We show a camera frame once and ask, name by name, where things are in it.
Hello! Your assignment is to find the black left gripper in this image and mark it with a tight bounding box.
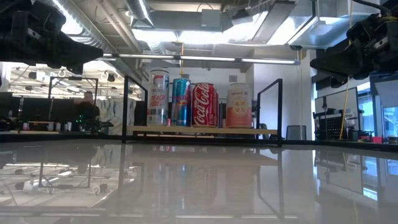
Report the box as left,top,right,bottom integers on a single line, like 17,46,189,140
0,0,104,75

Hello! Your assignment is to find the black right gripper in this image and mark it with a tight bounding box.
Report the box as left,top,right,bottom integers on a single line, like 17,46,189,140
310,14,398,89

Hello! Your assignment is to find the white Celsius peach can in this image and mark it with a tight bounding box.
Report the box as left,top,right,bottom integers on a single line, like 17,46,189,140
146,68,170,126

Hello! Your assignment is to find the white pink Spindrift can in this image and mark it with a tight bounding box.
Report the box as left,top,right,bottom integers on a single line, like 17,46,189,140
225,82,253,129

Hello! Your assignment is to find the blue silver Red Bull can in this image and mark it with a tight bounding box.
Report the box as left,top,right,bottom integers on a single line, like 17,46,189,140
171,77,193,127

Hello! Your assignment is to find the black-framed glass panel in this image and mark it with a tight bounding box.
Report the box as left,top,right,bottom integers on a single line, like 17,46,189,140
314,87,360,141

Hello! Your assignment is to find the person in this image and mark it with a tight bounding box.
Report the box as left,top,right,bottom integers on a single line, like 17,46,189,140
74,91,101,131

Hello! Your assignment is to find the black pegboard rack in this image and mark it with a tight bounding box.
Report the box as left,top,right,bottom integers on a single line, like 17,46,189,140
313,107,345,141

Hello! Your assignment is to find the white blue patterned sheet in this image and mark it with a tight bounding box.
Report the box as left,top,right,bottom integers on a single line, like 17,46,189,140
96,98,137,136

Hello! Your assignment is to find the grey waste bin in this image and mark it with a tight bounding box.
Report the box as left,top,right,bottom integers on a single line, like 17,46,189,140
285,125,307,141

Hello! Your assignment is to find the bright ceiling light panel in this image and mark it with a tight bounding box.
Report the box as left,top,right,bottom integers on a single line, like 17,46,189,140
132,29,237,45

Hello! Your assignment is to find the black background frame stand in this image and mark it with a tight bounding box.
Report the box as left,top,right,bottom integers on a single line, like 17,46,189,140
49,76,99,106

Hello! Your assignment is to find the silver round ventilation duct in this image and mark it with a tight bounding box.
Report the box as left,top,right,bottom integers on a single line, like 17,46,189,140
46,0,144,83

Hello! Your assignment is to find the hanging yellow cable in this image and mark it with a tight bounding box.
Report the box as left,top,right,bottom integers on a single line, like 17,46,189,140
339,0,354,141

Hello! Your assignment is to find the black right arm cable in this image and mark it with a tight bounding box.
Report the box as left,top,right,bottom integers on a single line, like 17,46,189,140
353,0,392,16

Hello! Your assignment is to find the short silver flexible duct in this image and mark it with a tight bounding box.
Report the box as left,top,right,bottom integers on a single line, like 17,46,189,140
126,0,155,28

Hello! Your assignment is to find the wooden shelf with black frame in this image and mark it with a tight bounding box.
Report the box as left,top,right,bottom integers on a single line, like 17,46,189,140
121,74,284,148

